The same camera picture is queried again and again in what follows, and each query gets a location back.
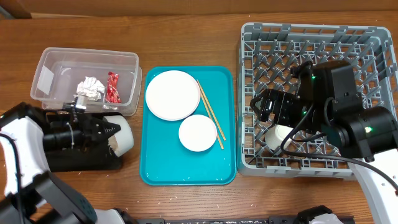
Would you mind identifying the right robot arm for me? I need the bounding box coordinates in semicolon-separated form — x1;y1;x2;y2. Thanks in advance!
250;60;397;223

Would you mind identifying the wooden chopstick right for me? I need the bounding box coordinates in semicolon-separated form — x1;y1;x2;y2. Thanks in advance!
197;80;226;141

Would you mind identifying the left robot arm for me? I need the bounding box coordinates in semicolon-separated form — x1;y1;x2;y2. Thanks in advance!
1;103;134;223

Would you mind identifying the grey bowl with rice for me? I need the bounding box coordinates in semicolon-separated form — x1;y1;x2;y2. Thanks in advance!
103;115;134;157

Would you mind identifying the large white plate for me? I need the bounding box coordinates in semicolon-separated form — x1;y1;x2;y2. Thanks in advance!
145;70;200;121

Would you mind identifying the red snack wrapper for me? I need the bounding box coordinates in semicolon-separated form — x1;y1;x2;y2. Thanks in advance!
105;72;121;103

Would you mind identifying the white cup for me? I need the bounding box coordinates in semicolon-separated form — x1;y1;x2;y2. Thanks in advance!
264;124;292;151

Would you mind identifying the medium white plate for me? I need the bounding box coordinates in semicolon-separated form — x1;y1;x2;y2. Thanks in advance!
178;114;217;152

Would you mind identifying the black tray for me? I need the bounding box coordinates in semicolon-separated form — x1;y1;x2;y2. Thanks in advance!
43;112;122;172

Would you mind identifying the wooden chopstick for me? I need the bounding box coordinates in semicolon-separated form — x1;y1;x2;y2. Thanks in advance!
197;80;226;141
197;80;224;150

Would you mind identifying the wooden chopstick left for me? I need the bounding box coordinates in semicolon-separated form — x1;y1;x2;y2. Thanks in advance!
197;80;224;150

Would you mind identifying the clear plastic bin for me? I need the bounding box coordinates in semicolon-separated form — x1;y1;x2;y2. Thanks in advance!
30;47;142;116

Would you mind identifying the white paper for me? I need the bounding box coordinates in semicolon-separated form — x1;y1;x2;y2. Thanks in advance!
76;77;105;101

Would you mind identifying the grey dish rack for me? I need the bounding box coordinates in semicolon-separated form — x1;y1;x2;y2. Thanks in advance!
237;22;397;180

